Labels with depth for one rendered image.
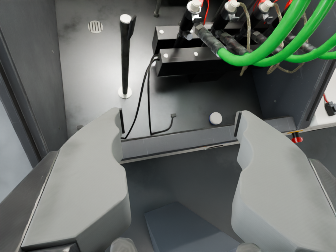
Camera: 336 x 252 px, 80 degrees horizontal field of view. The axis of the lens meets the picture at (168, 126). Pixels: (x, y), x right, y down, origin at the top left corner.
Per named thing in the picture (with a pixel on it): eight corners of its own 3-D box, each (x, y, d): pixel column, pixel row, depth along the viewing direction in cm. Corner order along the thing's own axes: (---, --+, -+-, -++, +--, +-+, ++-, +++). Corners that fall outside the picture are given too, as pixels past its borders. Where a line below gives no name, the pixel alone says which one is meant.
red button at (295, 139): (286, 144, 76) (298, 142, 71) (283, 133, 76) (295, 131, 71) (297, 142, 77) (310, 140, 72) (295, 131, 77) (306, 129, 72)
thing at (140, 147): (74, 169, 58) (56, 170, 42) (72, 154, 58) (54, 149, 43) (260, 137, 72) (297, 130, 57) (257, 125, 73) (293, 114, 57)
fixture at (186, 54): (153, 86, 63) (162, 62, 48) (148, 57, 65) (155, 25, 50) (248, 78, 71) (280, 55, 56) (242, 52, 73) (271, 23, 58)
